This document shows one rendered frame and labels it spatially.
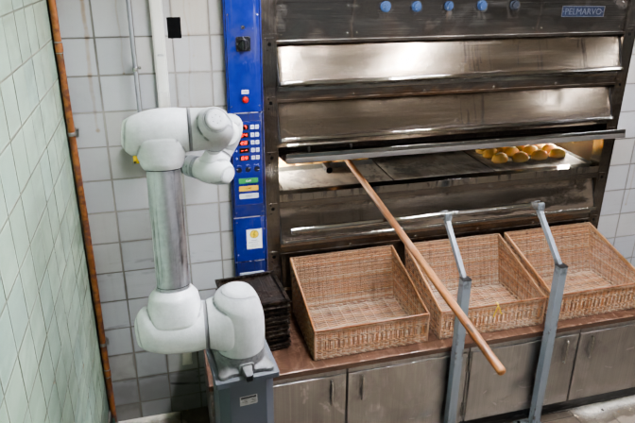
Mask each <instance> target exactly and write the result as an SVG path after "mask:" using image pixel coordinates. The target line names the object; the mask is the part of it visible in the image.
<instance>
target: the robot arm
mask: <svg viewBox="0 0 635 423"><path fill-rule="evenodd" d="M186 109H187V110H186ZM242 131H243V123H242V121H241V119H240V118H239V117H238V116H237V115H235V114H232V113H229V114H228V113H227V112H225V111H224V110H223V109H220V108H217V107H208V108H160V109H151V110H144V111H141V112H138V113H135V114H133V115H131V116H130V117H128V118H126V119H125V120H123V122H122V126H121V144H122V146H123V148H124V149H125V151H126V152H127V153H128V154H130V155H131V156H137V159H138V161H139V162H140V165H141V166H142V168H143V169H144V170H146V183H147V193H148V204H149V214H150V221H151V231H152V242H153V252H154V262H155V273H156V283H157V287H155V288H154V290H153V291H152V292H151V294H150V295H149V297H148V305H147V306H145V307H143V308H142V309H141V310H140V311H139V312H138V313H137V316H136V318H135V320H134V328H135V335H136V339H137V343H138V345H139V347H141V348H143V349H144V350H146V351H149V352H153V353H158V354H181V353H188V352H195V351H199V350H203V349H208V348H209V349H210V351H211V352H212V354H213V355H214V357H215V363H216V367H217V370H218V380H219V381H227V380H229V379H232V378H236V377H241V376H243V377H244V378H245V380H246V381H247V382H250V381H253V374H254V373H258V372H264V371H272V370H273V369H274V363H273V362H271V361H270V359H269V357H268V355H267V352H266V349H265V317H264V310H263V307H262V305H261V301H260V299H259V297H258V295H257V293H256V292H255V290H254V289H253V288H252V287H251V286H250V285H249V284H247V283H245V282H242V281H233V282H229V283H227V284H224V285H222V286H221V287H220V288H219V289H217V290H216V291H215V294H214V296H212V297H210V298H208V299H206V301H205V300H200V297H199V294H198V290H197V288H196V287H195V286H194V285H192V284H191V283H190V280H189V268H188V256H187V244H186V232H185V221H184V208H183V197H182V185H181V173H183V174H185V175H186V176H187V177H190V178H197V179H199V180H200V181H202V182H205V183H209V184H215V185H225V184H228V183H230V182H231V181H232V179H233V177H234V168H233V166H232V164H231V163H230V159H231V156H232V154H233V152H234V150H235V148H236V147H237V146H238V143H239V141H240V138H241V135H242ZM189 146H190V147H189ZM202 150H205V152H204V153H203V154H202V155H201V156H195V155H189V156H186V152H193V151H202Z"/></svg>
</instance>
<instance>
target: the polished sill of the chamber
mask: <svg viewBox="0 0 635 423"><path fill-rule="evenodd" d="M598 168H599V165H597V164H594V163H592V162H588V163H578V164H567V165H557V166H546V167H535V168H524V169H514V170H504V171H493V172H483V173H472V174H462V175H451V176H441V177H430V178H410V179H399V180H389V181H378V182H368V184H369V185H370V187H371V188H372V189H373V191H374V192H375V193H376V194H379V193H389V192H399V191H409V190H419V189H429V188H439V187H449V186H459V185H469V184H479V183H489V182H499V181H509V180H519V179H529V178H548V177H558V176H568V175H578V174H588V173H597V172H598ZM350 195H368V193H367V191H366V190H365V189H364V187H363V186H362V184H361V183H357V184H347V185H336V186H326V187H316V188H305V189H294V190H283V191H280V203H281V202H290V201H301V200H310V199H321V198H330V197H341V196H350Z"/></svg>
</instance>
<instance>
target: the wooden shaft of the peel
mask: <svg viewBox="0 0 635 423"><path fill-rule="evenodd" d="M344 161H345V162H346V163H347V164H348V166H349V167H350V169H351V170H352V172H353V173H354V175H355V176H356V177H357V179H358V180H359V182H360V183H361V184H362V186H363V187H364V189H365V190H366V191H367V193H368V194H369V196H370V197H371V199H372V200H373V201H374V203H375V204H376V206H377V207H378V208H379V210H380V211H381V213H382V214H383V215H384V217H385V218H386V220H387V221H388V223H389V224H390V225H391V226H392V227H393V229H394V230H395V232H396V233H397V234H398V236H399V237H400V239H401V240H402V241H403V243H404V245H405V246H406V247H407V249H408V250H409V251H410V253H411V254H412V256H413V257H414V258H415V260H416V261H417V263H418V264H419V265H420V267H421V269H422V270H423V271H424V273H425V274H426V276H427V277H428V278H429V280H431V282H432V283H433V284H434V286H435V287H436V289H437V290H438V292H439V293H440V295H441V296H442V297H443V299H444V300H445V301H446V303H447V304H448V306H449V307H450V308H451V310H452V311H453V313H454V314H455V316H456V317H457V319H458V320H459V321H460V323H461V324H462V326H463V327H464V328H465V330H466V331H467V333H468V334H469V335H470V336H471V338H472V339H473V340H474V342H475V343H476V345H477V346H478V347H479V349H480V350H481V351H482V353H483V354H484V356H485V357H486V358H487V360H488V361H489V363H490V364H491V366H492V367H493V369H494V370H495V371H496V373H497V374H498V375H499V376H502V375H504V374H505V373H506V369H505V368H504V366H503V365H502V364H501V362H500V361H499V360H498V358H497V357H496V355H495V354H494V353H493V351H492V350H491V349H490V347H489V346H488V344H487V343H486V342H485V340H484V339H483V338H482V336H481V335H480V333H479V332H478V331H477V329H476V328H475V327H474V325H473V324H472V322H471V321H470V320H469V318H468V317H467V316H466V315H465V314H464V312H463V311H462V310H461V308H460V307H459V306H458V304H457V303H456V302H455V300H454V299H453V297H452V296H451V294H450V293H449V292H448V290H447V289H446V288H445V286H444V285H443V284H442V282H441V281H440V280H439V278H438V277H437V275H436V274H435V272H434V271H433V270H432V268H431V267H430V266H429V264H428V263H427V262H426V260H425V259H424V258H423V257H422V255H421V254H420V253H419V251H418V250H417V249H416V247H415V246H414V245H413V243H412V242H411V241H410V239H409V238H408V237H407V235H406V234H405V232H404V231H403V229H402V228H401V227H400V225H399V224H398V223H397V221H396V220H395V219H394V217H393V216H392V215H391V213H390V212H389V210H388V209H387V208H386V206H385V205H384V203H383V202H382V201H381V199H380V198H379V197H378V195H377V194H376V193H375V192H374V191H373V189H372V188H371V187H370V185H369V184H368V182H367V181H366V180H365V178H364V177H363V176H362V174H361V173H360V171H359V170H358V169H357V167H356V166H355V165H354V163H353V162H352V160H344Z"/></svg>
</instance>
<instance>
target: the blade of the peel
mask: <svg viewBox="0 0 635 423"><path fill-rule="evenodd" d="M352 162H353V163H354V165H362V164H372V158H369V159H368V160H360V161H352ZM328 163H329V164H330V165H331V166H332V167H340V166H348V164H347V163H346V162H344V161H338V162H328ZM318 168H322V163H315V164H314V163H313V164H304V165H295V163H294V165H292V166H281V167H279V172H285V171H297V170H307V169H318Z"/></svg>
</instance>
